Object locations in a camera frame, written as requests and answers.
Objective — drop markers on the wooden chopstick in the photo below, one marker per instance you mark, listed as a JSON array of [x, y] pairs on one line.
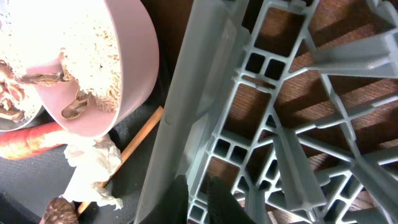
[[131, 147]]

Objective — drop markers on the brown cookie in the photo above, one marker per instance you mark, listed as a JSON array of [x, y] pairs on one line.
[[59, 211]]

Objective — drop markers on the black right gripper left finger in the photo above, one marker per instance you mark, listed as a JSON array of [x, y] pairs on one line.
[[173, 207]]

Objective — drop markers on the crumpled white napkin on tray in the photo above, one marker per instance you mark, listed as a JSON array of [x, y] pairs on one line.
[[94, 161]]

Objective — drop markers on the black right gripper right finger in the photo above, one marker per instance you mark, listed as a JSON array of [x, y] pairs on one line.
[[223, 208]]

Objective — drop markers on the round black serving tray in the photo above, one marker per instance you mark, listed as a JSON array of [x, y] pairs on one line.
[[27, 185]]

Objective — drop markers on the grey plate with food scraps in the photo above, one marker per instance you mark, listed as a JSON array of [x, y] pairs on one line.
[[20, 104]]

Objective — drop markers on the pink bowl with rice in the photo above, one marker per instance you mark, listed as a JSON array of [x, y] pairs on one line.
[[91, 63]]

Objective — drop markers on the orange carrot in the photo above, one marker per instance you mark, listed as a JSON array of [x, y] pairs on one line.
[[28, 142]]

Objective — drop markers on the grey dishwasher rack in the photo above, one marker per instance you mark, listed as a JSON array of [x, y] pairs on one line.
[[286, 102]]

